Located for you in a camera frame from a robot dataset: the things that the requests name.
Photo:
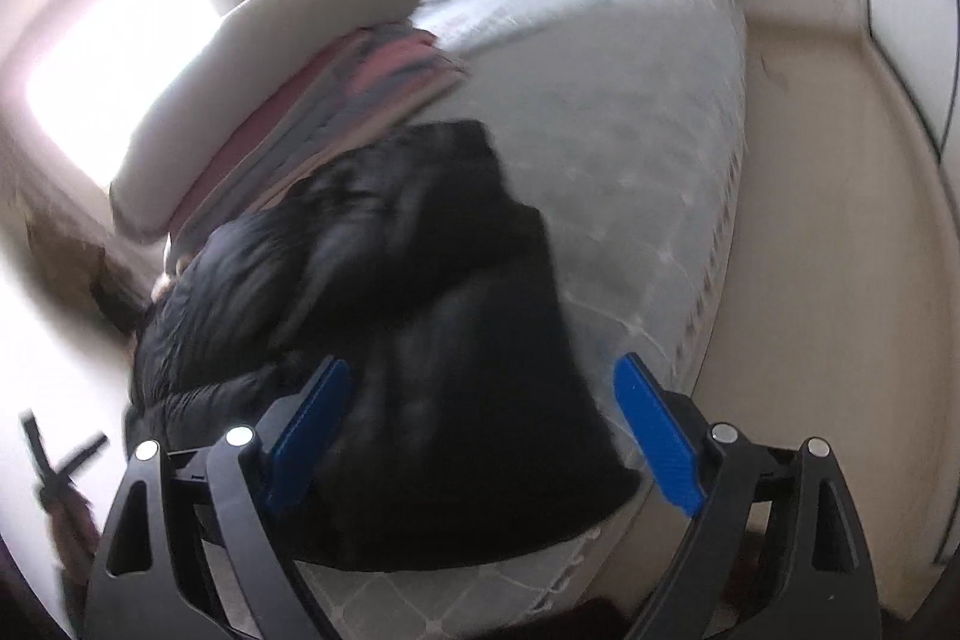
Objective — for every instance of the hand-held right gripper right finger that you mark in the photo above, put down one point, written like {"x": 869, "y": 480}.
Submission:
{"x": 660, "y": 437}

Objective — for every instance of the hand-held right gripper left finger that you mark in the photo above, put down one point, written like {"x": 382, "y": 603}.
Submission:
{"x": 311, "y": 434}

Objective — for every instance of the black puffer jacket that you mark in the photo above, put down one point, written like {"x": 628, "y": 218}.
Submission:
{"x": 420, "y": 347}

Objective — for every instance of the dark hanging garment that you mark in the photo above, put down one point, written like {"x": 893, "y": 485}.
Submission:
{"x": 116, "y": 302}

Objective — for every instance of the black crossed bars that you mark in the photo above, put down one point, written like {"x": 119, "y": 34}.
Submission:
{"x": 49, "y": 471}

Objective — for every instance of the grey quilted mattress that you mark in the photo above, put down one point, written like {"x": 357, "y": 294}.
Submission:
{"x": 615, "y": 175}

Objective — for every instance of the stack of folded blankets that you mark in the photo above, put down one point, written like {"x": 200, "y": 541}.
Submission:
{"x": 247, "y": 153}

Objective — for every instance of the olive hanging jacket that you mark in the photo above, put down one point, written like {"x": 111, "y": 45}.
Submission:
{"x": 60, "y": 257}

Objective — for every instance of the beige folded blanket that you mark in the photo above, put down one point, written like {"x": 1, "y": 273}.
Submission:
{"x": 444, "y": 79}

